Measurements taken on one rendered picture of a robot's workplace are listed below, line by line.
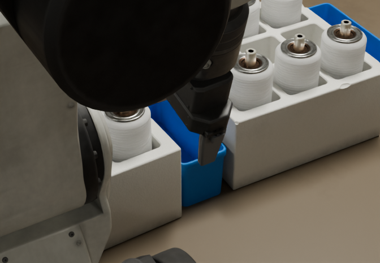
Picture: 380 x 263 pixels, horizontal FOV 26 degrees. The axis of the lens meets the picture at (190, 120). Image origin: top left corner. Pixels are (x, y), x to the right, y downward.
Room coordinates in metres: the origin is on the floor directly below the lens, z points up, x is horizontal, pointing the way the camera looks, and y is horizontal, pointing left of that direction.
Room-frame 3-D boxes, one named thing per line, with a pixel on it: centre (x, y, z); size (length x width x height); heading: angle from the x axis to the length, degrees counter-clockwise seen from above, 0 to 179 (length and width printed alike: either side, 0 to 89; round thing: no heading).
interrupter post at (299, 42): (1.45, -0.23, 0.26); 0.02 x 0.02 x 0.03
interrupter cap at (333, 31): (1.50, -0.33, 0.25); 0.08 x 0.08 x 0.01
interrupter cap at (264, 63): (1.39, -0.12, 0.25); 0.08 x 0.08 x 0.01
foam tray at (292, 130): (1.55, -0.17, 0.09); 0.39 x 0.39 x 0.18; 29
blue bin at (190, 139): (1.38, 0.04, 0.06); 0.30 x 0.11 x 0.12; 29
